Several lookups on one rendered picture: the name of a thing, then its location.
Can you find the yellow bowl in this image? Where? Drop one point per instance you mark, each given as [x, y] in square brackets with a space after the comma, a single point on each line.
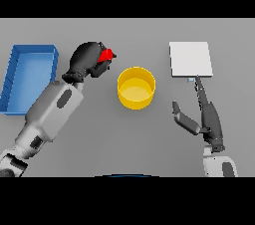
[136, 88]

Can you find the blue tray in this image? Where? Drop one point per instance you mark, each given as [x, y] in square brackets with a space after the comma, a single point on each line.
[29, 78]

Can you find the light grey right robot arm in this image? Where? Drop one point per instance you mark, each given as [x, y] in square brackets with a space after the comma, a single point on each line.
[219, 166]

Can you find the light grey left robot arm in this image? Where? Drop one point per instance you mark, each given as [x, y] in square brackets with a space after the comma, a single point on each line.
[46, 119]

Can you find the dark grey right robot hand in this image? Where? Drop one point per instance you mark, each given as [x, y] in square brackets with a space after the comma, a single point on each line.
[211, 119]

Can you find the pale square measuring scale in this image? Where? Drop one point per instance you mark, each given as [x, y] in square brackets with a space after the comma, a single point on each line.
[191, 59]

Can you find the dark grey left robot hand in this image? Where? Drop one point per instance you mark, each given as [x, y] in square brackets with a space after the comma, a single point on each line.
[84, 57]

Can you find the red beaker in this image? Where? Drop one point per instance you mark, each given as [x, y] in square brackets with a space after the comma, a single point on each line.
[106, 55]

